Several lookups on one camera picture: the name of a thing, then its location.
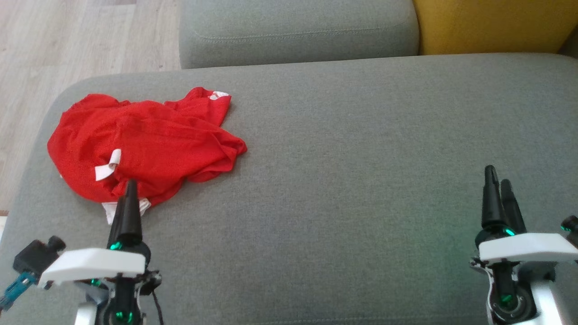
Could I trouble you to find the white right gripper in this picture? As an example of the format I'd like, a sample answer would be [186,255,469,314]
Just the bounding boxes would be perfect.
[471,165,578,324]

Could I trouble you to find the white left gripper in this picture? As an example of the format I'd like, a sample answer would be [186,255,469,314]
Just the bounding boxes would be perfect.
[38,179,162,325]

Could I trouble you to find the red shorts with Bulls print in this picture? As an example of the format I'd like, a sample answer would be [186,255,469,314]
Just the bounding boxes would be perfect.
[47,87,248,225]

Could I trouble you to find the large grey sofa seat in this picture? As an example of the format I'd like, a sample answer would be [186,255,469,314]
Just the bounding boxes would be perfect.
[0,53,578,325]

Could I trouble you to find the long yellow sofa backrest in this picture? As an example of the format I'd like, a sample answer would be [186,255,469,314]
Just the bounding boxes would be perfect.
[412,0,578,56]

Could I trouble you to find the grey sofa seat cushion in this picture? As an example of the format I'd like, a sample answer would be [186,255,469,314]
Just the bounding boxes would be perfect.
[179,0,420,70]

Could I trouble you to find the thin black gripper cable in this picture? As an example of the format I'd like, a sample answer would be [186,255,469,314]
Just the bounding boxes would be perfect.
[150,289,165,325]

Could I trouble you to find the left camera cable, teal plug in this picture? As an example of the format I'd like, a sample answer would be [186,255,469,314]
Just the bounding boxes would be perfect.
[0,270,37,313]

